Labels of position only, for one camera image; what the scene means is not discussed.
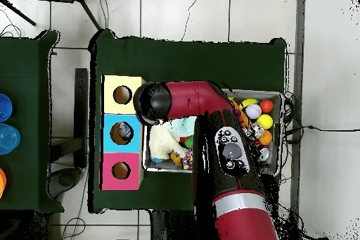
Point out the dark blue plastic cup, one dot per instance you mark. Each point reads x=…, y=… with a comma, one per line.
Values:
x=4, y=108

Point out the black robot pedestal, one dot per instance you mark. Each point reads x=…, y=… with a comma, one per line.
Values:
x=171, y=226

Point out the red ball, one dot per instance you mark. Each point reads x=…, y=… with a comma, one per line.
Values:
x=266, y=105

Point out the dark green side-table cloth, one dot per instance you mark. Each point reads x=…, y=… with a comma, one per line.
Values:
x=28, y=82

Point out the clear mesh bin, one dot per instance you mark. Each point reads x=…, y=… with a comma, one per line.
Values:
x=270, y=169

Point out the clear plastic wrapper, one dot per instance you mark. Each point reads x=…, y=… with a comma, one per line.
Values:
x=126, y=133

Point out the light blue plastic cup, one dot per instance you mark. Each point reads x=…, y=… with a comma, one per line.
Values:
x=8, y=138

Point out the crushed silver can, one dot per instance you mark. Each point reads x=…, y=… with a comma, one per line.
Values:
x=256, y=132

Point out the cream knitted cloth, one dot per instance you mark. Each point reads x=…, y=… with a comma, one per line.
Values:
x=163, y=141

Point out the orange plastic cup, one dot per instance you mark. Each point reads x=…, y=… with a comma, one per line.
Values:
x=2, y=182

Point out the yellow ball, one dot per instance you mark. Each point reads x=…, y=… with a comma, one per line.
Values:
x=265, y=120

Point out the dark green table cloth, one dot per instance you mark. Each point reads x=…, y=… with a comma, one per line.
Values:
x=191, y=54

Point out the wooden three-hole sorting box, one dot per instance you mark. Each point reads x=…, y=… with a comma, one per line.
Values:
x=112, y=161

